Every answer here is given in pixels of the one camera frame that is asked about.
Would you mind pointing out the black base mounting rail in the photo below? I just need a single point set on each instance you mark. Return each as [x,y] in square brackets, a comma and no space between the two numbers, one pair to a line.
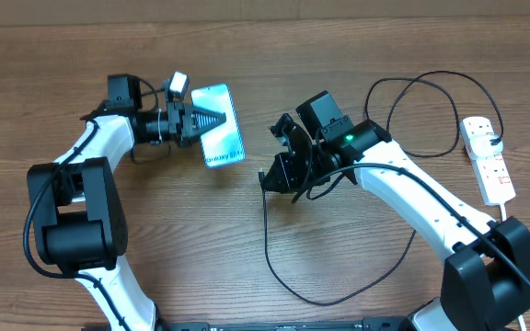
[265,325]

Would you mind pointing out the white power strip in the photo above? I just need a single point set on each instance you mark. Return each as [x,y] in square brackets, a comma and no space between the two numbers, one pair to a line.
[494,181]

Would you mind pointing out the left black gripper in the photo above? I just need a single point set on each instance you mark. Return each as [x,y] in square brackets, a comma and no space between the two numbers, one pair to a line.
[176,108]

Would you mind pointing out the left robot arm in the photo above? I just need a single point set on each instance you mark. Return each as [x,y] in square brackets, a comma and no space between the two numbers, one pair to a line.
[76,227]

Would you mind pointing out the white charger plug adapter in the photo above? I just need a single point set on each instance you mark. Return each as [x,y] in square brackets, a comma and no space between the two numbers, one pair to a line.
[482,146]

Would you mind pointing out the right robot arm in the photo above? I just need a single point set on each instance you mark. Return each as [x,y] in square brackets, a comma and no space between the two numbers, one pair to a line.
[486,278]

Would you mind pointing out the blue Samsung Galaxy smartphone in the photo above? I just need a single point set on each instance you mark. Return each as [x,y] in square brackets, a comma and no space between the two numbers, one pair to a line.
[222,145]

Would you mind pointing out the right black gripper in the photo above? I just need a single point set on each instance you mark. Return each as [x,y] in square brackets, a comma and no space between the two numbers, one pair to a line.
[284,169]

